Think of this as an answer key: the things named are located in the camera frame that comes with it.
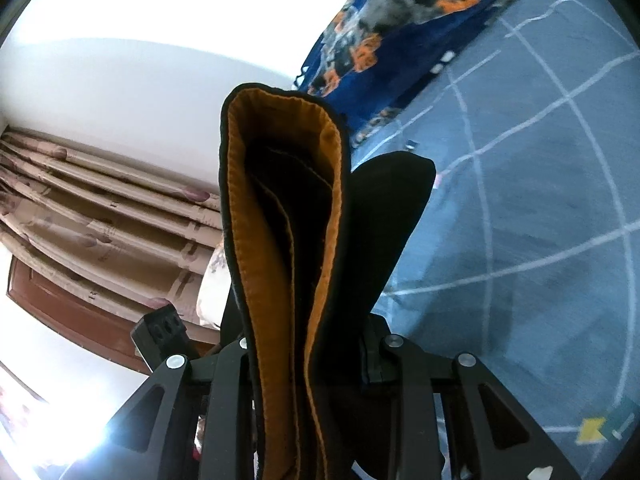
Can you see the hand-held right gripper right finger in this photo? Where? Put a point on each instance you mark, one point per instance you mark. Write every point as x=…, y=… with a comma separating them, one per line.
x=395, y=360

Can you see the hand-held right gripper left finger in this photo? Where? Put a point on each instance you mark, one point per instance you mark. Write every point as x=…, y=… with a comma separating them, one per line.
x=232, y=370

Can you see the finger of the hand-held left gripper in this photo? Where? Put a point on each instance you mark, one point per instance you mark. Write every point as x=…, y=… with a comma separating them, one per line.
x=160, y=332

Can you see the black pants with orange lining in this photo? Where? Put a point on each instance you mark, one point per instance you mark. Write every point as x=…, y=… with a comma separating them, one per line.
x=280, y=260

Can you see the white floral pillow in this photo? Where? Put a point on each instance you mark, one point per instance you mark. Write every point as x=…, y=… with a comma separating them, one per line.
x=212, y=290

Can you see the brown wooden door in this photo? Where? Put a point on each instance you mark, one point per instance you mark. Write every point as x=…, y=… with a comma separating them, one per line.
x=50, y=305

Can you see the beige patterned curtain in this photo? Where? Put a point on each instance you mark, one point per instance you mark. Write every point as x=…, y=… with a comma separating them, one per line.
x=100, y=220

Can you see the pink fabric label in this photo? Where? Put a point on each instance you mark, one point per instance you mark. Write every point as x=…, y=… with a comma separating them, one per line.
x=438, y=180

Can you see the blue grid-pattern bedsheet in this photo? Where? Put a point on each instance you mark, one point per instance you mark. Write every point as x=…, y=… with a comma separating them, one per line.
x=525, y=210

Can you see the yellow and green label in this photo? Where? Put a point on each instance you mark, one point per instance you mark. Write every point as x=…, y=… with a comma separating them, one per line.
x=600, y=425

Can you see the dark blue floral blanket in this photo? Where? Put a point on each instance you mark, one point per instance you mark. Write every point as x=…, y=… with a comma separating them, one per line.
x=400, y=60

